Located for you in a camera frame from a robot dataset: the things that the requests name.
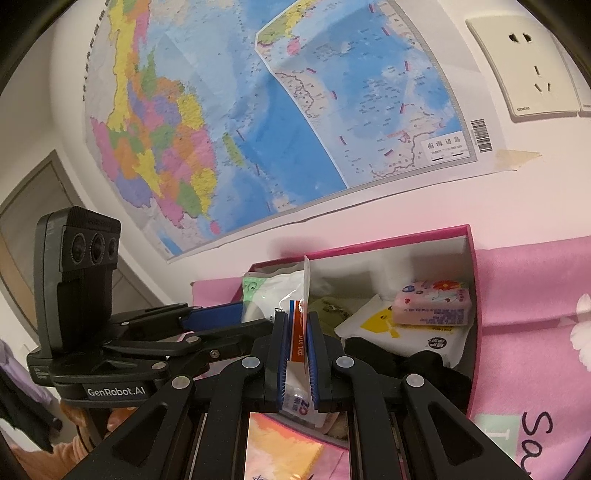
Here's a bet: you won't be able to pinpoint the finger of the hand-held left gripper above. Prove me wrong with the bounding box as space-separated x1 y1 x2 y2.
111 302 245 344
104 320 275 376

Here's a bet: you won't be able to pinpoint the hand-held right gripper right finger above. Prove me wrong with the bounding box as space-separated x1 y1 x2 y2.
307 311 532 480

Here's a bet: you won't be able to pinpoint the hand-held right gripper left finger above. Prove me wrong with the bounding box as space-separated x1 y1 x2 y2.
62 313 291 480

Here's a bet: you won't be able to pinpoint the white packet with red print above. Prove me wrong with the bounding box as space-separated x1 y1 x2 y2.
281 255 326 428

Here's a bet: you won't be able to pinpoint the green plush toy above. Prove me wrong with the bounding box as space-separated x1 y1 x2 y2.
307 298 354 337

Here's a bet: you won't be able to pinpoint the cotton swab bag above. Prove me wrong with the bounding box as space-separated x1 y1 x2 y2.
241 271 308 324

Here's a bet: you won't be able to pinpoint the white packet with yellow print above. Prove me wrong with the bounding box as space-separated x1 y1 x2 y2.
333 293 472 370

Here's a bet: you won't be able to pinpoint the black knitted cloth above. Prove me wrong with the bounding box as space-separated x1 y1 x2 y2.
344 336 472 407

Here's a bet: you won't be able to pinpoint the pastel tissue box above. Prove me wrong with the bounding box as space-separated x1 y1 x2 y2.
245 411 352 480

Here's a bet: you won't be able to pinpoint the pink floral tissue pack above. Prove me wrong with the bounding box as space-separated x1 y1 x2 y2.
392 279 472 327

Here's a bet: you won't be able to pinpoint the pink cardboard box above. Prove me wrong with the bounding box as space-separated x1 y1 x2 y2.
240 224 485 418

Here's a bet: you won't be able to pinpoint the person's left forearm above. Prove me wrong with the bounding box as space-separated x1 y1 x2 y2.
9 434 93 480

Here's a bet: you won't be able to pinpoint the person's left hand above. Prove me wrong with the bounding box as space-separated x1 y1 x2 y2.
58 399 139 457

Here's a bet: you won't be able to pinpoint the grey door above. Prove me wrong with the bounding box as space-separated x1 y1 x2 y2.
0 150 164 333

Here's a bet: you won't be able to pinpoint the dark hanging clothes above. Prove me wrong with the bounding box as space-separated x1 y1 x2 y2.
0 339 63 453

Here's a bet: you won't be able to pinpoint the pink printed blanket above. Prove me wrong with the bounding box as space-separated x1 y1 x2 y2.
191 235 591 480

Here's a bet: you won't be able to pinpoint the beige tape strip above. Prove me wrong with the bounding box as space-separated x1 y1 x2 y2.
496 148 543 172

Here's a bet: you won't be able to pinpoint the colourful wall map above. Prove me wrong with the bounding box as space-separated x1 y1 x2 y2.
81 0 481 261

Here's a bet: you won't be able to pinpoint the white wall outlet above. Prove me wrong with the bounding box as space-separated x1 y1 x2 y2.
561 44 591 116
465 15 580 122

